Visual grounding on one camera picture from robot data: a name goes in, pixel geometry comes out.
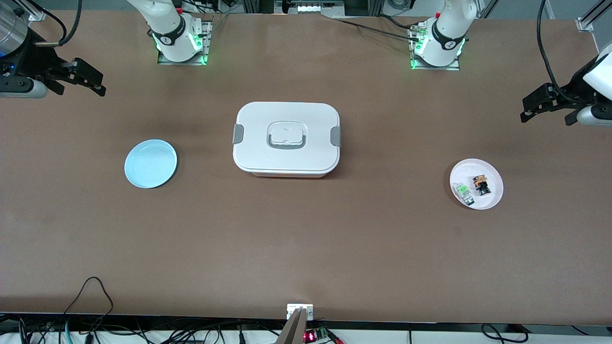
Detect pink round plate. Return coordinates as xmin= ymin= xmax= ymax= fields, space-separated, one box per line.
xmin=449 ymin=158 xmax=504 ymax=210

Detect light blue round plate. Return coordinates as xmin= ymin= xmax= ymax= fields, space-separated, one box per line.
xmin=124 ymin=139 xmax=178 ymax=189

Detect white lunch box grey latches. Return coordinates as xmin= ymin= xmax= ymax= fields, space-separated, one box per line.
xmin=232 ymin=101 xmax=342 ymax=178

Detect red LED circuit board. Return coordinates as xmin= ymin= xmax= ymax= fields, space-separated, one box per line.
xmin=304 ymin=327 xmax=345 ymax=344

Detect aluminium frame rail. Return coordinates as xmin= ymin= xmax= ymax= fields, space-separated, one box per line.
xmin=9 ymin=0 xmax=47 ymax=22
xmin=576 ymin=0 xmax=612 ymax=32

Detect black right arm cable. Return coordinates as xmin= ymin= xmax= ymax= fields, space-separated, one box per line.
xmin=13 ymin=0 xmax=83 ymax=47

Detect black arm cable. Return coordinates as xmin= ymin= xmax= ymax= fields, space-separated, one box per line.
xmin=13 ymin=0 xmax=83 ymax=47
xmin=536 ymin=0 xmax=577 ymax=105

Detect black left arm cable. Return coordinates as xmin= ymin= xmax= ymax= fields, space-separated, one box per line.
xmin=536 ymin=0 xmax=577 ymax=105

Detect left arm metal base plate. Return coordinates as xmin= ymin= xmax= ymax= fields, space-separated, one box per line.
xmin=410 ymin=21 xmax=461 ymax=71

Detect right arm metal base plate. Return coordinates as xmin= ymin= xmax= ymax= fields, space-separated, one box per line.
xmin=157 ymin=19 xmax=214 ymax=66

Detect black cable on table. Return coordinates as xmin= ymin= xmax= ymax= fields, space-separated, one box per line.
xmin=332 ymin=15 xmax=422 ymax=42

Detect black looped cable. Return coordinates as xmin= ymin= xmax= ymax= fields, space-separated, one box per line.
xmin=62 ymin=276 xmax=115 ymax=326

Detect black coiled cable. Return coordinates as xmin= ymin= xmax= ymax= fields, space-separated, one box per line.
xmin=481 ymin=323 xmax=530 ymax=344

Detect tangled black cable bundle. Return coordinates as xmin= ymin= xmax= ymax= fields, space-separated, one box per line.
xmin=0 ymin=313 xmax=287 ymax=344

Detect white metal bracket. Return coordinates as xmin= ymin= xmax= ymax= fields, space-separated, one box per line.
xmin=286 ymin=303 xmax=314 ymax=321

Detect grey camera mount bar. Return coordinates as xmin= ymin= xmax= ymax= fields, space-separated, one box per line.
xmin=276 ymin=308 xmax=309 ymax=344

